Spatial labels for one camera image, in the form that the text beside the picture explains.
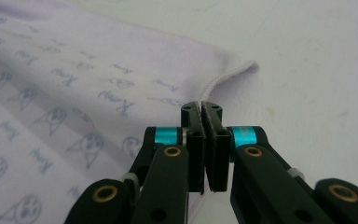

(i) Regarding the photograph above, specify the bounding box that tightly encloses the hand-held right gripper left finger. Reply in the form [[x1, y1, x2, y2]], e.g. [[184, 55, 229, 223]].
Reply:
[[131, 101, 207, 224]]

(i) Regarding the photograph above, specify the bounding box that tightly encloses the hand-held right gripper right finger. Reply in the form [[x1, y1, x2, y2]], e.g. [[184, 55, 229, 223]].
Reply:
[[200, 101, 334, 224]]

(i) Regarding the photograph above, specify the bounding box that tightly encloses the lavender printed cloth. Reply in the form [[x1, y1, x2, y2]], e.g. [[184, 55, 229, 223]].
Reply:
[[0, 0, 260, 224]]

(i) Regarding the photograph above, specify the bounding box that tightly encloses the white gridded mat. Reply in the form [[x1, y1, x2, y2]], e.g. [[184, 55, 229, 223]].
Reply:
[[71, 0, 358, 224]]

